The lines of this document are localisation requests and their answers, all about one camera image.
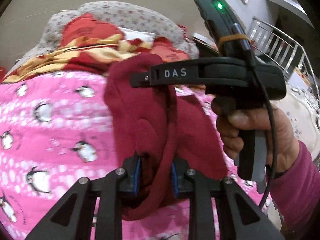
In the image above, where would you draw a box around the white pillow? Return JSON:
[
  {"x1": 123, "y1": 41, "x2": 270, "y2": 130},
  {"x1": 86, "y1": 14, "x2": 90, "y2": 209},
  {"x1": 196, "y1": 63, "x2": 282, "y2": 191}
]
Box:
[{"x1": 119, "y1": 27, "x2": 156, "y2": 43}]

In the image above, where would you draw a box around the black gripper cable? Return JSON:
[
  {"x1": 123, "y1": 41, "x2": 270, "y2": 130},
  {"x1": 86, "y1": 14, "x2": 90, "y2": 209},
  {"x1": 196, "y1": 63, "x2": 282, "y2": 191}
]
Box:
[{"x1": 231, "y1": 23, "x2": 279, "y2": 209}]

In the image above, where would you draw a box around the floral grey duvet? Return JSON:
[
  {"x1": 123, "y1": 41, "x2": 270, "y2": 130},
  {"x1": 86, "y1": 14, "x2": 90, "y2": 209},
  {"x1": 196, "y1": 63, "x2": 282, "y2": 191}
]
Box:
[{"x1": 9, "y1": 1, "x2": 199, "y2": 73}]

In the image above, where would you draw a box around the pink sleeved right forearm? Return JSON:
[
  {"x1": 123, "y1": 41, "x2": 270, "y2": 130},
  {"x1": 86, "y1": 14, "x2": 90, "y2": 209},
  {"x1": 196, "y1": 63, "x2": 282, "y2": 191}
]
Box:
[{"x1": 271, "y1": 141, "x2": 319, "y2": 233}]

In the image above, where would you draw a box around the red ruffled pillow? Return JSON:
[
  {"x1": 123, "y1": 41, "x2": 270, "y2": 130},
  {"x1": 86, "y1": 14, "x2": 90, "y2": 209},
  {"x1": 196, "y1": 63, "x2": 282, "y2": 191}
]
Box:
[{"x1": 59, "y1": 13, "x2": 124, "y2": 47}]

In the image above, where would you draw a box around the metal railing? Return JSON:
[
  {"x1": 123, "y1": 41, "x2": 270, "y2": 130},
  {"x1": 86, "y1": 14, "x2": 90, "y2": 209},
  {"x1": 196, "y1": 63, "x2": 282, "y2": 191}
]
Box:
[{"x1": 247, "y1": 17, "x2": 319, "y2": 99}]

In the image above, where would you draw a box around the person's right hand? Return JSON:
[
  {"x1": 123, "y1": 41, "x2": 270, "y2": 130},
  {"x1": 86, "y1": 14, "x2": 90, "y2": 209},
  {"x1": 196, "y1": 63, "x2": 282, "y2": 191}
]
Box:
[{"x1": 211, "y1": 99, "x2": 299, "y2": 173}]

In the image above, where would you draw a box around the red yellow blanket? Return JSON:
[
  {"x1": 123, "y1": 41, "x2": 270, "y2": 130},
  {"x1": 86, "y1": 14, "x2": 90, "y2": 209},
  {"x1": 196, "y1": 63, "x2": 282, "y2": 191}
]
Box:
[{"x1": 1, "y1": 34, "x2": 153, "y2": 83}]

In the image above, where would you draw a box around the dark red sweater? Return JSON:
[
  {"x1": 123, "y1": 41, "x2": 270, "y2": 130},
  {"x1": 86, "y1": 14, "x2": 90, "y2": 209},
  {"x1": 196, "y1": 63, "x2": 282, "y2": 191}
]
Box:
[{"x1": 104, "y1": 53, "x2": 227, "y2": 220}]

